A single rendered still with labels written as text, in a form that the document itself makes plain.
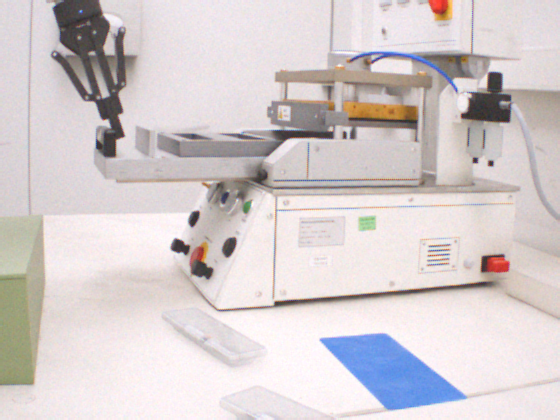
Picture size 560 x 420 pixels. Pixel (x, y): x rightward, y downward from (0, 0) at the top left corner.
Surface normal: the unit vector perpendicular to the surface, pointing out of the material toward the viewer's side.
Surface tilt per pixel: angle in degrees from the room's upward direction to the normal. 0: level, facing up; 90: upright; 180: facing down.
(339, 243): 90
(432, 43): 90
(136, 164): 90
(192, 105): 90
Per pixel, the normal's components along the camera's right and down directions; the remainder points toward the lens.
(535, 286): -0.95, 0.02
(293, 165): 0.35, 0.17
